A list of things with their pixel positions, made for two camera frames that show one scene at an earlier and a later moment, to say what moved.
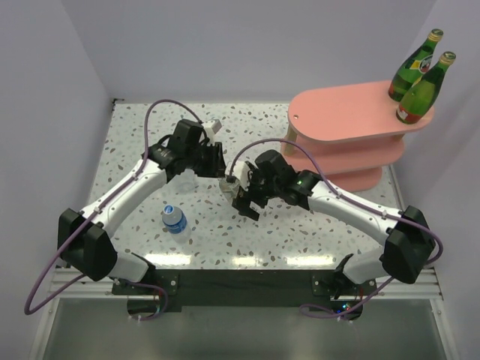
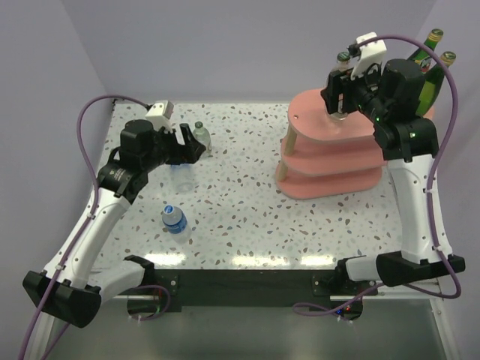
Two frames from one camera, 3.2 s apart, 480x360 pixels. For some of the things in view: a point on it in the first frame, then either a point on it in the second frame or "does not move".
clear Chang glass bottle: (229, 187) → (343, 59)
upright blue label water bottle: (175, 221) does not move
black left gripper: (217, 165) → (188, 153)
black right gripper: (242, 205) → (340, 82)
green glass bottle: (424, 91) does not move
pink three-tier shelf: (344, 136) does not move
